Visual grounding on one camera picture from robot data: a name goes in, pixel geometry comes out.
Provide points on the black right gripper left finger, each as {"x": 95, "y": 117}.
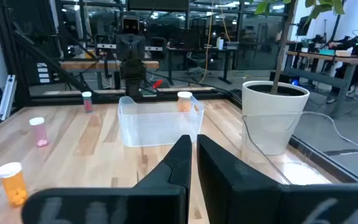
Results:
{"x": 166, "y": 186}

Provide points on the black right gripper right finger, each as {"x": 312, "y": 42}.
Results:
{"x": 228, "y": 186}

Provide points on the red pill bottle white cap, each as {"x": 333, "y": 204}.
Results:
{"x": 87, "y": 104}

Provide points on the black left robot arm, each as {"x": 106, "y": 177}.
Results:
{"x": 132, "y": 77}

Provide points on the clear plastic bin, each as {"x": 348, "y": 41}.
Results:
{"x": 253, "y": 161}

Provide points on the frosted plastic bin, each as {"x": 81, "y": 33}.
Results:
{"x": 154, "y": 130}

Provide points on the large orange pill bottle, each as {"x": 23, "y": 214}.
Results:
{"x": 184, "y": 95}

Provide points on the wooden top workbench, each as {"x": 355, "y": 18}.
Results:
{"x": 82, "y": 65}

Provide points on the white plant pot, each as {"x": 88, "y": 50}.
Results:
{"x": 272, "y": 102}

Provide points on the black desk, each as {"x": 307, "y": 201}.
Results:
{"x": 225, "y": 68}

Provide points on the silver aluminium extrusion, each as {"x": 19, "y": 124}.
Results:
{"x": 7, "y": 96}

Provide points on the green leafy plant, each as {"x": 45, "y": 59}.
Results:
{"x": 283, "y": 46}

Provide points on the small white bottle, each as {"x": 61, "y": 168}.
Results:
{"x": 12, "y": 186}

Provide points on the black monitor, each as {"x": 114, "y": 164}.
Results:
{"x": 303, "y": 26}

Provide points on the wooden top desk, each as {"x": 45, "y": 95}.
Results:
{"x": 353, "y": 60}

